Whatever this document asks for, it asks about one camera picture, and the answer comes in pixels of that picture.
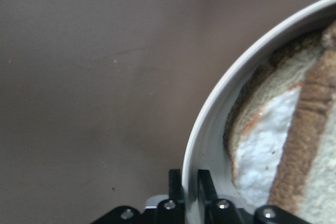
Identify bread slice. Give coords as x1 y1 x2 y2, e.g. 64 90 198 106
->
268 23 335 223
223 29 324 158

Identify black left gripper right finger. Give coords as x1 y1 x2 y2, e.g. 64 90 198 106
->
197 169 218 208

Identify white round plate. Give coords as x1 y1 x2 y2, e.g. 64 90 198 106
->
182 0 335 223

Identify fried egg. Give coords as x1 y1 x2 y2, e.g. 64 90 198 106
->
232 84 302 208

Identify brown paper table cover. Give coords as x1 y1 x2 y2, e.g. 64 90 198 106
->
1 0 318 223

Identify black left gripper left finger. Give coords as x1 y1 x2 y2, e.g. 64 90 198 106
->
169 169 185 210

